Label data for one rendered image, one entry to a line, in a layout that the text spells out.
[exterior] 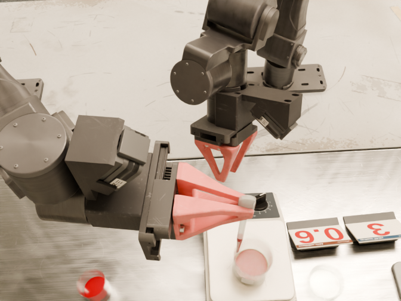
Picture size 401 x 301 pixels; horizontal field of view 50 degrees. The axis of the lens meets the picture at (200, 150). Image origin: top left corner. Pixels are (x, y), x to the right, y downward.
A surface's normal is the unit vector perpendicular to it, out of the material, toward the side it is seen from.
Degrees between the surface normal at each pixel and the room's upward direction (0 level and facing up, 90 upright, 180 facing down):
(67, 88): 0
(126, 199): 0
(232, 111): 65
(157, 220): 0
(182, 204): 22
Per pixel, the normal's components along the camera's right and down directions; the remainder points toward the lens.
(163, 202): -0.02, -0.52
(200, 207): 0.35, -0.46
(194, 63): -0.49, 0.41
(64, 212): -0.09, 0.51
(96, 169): -0.10, 0.85
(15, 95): 0.13, -0.34
